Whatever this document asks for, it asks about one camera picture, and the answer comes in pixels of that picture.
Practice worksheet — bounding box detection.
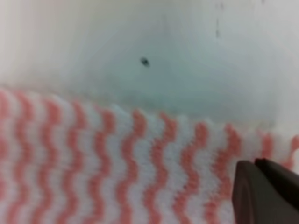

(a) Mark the pink white wavy striped towel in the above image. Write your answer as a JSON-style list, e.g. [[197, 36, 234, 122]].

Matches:
[[0, 89, 299, 224]]

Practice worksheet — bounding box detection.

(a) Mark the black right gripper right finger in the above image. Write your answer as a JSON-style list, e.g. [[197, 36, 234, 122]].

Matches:
[[255, 159, 299, 224]]

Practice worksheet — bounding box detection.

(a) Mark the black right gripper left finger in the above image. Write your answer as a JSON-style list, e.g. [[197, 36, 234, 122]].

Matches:
[[232, 161, 274, 224]]

